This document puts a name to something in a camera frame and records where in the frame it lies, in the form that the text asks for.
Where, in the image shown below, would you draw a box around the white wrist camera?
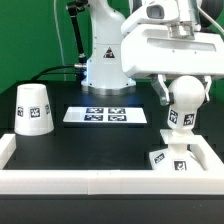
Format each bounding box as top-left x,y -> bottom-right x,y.
131,0 -> 179,24

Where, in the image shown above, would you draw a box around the white hanging cable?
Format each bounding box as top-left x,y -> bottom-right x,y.
53,0 -> 68,83

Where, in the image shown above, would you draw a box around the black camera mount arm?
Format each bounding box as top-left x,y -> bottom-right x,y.
66,0 -> 88,64

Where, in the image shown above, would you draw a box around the white U-shaped frame wall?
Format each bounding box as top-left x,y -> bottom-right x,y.
0,134 -> 224,195

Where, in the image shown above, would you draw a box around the white lamp base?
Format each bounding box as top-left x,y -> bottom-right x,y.
149,129 -> 203,171

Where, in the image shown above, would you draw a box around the white lamp bulb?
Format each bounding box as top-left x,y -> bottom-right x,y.
167,76 -> 205,135

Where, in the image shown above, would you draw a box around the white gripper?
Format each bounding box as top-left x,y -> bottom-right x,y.
121,24 -> 224,106

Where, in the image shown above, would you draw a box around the white marker tag plate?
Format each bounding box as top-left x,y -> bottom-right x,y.
63,107 -> 147,124

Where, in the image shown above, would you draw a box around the black cable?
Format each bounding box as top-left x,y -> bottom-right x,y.
29,63 -> 88,84

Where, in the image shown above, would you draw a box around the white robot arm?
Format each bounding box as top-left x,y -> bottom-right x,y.
82,0 -> 224,105

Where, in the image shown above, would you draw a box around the white lamp shade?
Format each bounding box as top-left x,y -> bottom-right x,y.
14,83 -> 54,136

